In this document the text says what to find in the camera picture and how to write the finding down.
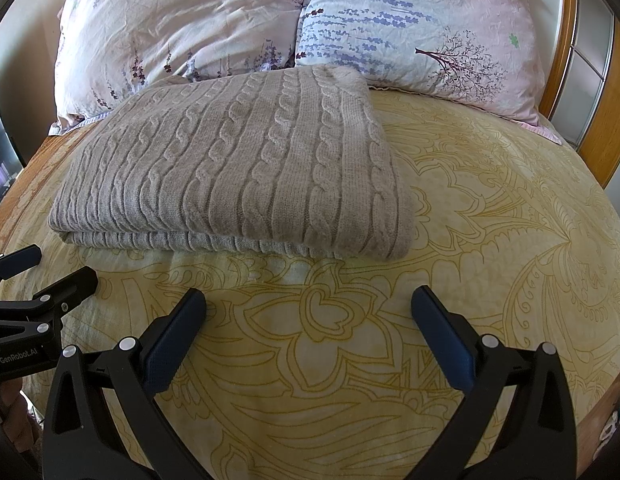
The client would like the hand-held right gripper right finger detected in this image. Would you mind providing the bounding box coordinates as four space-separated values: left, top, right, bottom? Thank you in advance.
405 285 579 480

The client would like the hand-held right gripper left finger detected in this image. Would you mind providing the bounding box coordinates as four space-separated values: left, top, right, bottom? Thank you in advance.
42 287 207 480

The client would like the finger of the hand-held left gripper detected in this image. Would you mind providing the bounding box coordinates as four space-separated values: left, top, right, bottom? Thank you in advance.
0 243 43 292
18 266 100 337

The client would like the person's left hand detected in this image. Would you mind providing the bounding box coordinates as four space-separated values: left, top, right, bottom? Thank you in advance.
1 377 41 442

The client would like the dark furniture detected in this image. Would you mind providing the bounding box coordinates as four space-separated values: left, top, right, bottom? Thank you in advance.
0 107 23 213

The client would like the yellow patterned bedspread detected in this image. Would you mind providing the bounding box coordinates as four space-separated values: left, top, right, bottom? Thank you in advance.
0 87 620 480

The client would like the pink floral pillow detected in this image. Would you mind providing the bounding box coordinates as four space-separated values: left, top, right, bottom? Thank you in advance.
48 0 313 136

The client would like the wooden headboard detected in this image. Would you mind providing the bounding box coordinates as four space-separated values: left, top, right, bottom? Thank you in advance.
512 0 620 191

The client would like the blue lavender print pillow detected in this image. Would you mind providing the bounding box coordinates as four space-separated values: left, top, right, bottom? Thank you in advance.
294 0 561 143

